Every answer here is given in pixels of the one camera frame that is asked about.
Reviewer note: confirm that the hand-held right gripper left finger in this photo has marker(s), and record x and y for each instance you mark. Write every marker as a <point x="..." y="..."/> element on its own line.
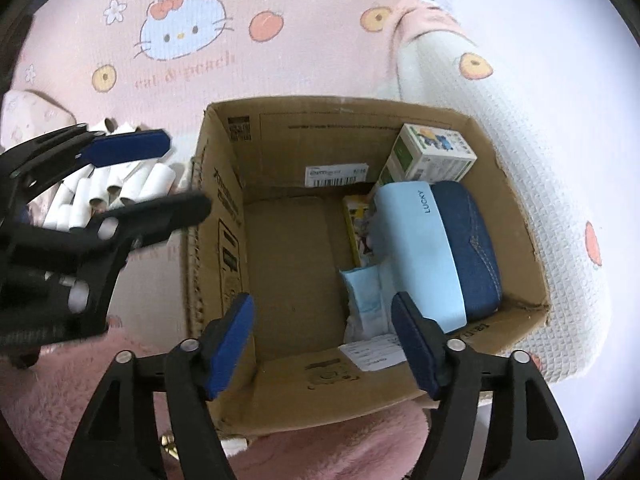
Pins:
<point x="232" y="345"/>

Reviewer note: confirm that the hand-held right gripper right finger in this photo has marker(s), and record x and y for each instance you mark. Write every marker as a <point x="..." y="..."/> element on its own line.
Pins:
<point x="415" y="345"/>

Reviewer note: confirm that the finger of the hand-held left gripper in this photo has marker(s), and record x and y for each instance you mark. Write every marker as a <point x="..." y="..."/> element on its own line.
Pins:
<point x="165" y="210"/>
<point x="130" y="147"/>

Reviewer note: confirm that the light blue glasses case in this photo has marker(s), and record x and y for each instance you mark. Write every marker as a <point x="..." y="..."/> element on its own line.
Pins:
<point x="415" y="250"/>

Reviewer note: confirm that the cardboard box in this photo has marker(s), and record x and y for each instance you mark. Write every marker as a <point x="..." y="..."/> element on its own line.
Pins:
<point x="295" y="260"/>

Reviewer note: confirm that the pile of white paper tubes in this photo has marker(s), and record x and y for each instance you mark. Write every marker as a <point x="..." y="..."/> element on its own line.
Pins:
<point x="150" y="180"/>

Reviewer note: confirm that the small pink cushion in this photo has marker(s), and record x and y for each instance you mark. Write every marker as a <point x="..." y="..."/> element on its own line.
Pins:
<point x="30" y="115"/>

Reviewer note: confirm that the small gold ornament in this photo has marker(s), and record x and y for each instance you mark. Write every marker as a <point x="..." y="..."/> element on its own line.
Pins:
<point x="170" y="447"/>

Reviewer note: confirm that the small yellow box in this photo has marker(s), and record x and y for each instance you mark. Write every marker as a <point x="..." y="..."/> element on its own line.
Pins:
<point x="355" y="230"/>

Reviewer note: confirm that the pink fuzzy garment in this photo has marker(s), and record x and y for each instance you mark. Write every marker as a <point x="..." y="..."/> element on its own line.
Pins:
<point x="325" y="440"/>

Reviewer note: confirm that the green white cartoon box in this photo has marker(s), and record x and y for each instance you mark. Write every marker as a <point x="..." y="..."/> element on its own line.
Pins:
<point x="435" y="157"/>

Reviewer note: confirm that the pink printed blanket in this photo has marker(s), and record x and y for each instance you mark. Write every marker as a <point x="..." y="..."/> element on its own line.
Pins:
<point x="300" y="60"/>

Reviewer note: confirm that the white quilt with peach print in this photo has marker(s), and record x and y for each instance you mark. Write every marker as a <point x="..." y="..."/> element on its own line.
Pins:
<point x="550" y="160"/>

